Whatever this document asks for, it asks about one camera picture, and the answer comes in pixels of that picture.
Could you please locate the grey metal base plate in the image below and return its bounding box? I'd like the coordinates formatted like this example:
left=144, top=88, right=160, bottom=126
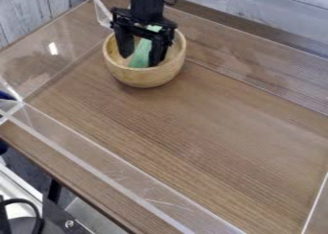
left=41, top=198, right=93, bottom=234

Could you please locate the black cable loop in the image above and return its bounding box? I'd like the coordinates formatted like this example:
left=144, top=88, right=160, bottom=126
left=0, top=198, right=45, bottom=234

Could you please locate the clear acrylic tray wall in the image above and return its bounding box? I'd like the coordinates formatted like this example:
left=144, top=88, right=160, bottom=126
left=0, top=0, right=328, bottom=234

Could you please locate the brown wooden bowl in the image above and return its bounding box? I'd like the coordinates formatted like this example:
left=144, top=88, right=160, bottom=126
left=101, top=30, right=186, bottom=88

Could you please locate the green rectangular block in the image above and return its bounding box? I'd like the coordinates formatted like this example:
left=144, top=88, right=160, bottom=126
left=128, top=24, right=164, bottom=69

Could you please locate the black table leg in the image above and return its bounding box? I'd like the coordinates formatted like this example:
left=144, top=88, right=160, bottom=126
left=48, top=179, right=61, bottom=203

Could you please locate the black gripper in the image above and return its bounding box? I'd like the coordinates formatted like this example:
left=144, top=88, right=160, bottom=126
left=110, top=0, right=177, bottom=67

